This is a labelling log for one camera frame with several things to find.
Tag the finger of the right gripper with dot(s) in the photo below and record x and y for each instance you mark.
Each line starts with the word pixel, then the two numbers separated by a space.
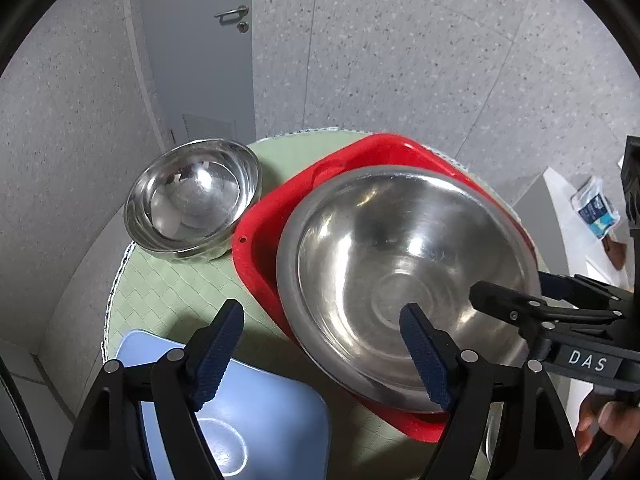
pixel 584 293
pixel 519 309

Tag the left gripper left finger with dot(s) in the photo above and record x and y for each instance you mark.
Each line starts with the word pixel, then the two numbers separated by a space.
pixel 181 387

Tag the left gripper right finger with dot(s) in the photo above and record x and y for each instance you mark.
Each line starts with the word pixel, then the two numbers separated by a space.
pixel 461 382

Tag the light blue square plate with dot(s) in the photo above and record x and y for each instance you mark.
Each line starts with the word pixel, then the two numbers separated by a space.
pixel 259 425

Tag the large wide steel bowl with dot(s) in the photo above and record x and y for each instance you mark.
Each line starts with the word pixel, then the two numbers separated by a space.
pixel 364 244

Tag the deep steel bowl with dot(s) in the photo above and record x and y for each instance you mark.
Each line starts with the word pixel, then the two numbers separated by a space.
pixel 492 430

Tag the person's right hand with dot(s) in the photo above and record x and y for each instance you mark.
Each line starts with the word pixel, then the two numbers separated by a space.
pixel 616 419

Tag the white counter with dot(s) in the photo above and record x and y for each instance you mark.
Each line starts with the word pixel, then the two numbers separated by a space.
pixel 565 243

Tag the brown cloth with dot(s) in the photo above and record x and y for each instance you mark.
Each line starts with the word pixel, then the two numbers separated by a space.
pixel 616 252

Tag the blue tissue pack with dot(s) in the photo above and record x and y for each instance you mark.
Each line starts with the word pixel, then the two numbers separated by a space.
pixel 594 208

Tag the red plastic basin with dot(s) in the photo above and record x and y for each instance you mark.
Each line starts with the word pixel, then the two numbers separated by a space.
pixel 299 164

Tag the small ribbed steel bowl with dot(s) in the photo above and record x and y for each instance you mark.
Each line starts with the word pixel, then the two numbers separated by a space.
pixel 188 202

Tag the grey door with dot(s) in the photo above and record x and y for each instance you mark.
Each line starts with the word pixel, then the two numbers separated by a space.
pixel 202 71

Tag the door handle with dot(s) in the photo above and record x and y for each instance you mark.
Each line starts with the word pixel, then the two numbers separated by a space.
pixel 235 17

